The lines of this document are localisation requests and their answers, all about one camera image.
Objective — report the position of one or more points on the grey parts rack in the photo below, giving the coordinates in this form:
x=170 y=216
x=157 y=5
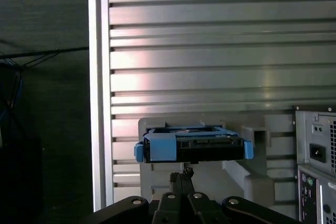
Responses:
x=252 y=182

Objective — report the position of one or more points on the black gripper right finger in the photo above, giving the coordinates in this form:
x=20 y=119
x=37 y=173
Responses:
x=204 y=208

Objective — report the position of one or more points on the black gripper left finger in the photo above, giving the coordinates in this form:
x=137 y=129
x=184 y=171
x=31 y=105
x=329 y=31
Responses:
x=168 y=208

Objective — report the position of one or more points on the hard disk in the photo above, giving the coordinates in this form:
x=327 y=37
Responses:
x=162 y=148

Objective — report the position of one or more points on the black PC case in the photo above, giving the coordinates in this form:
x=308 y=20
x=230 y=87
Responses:
x=300 y=142

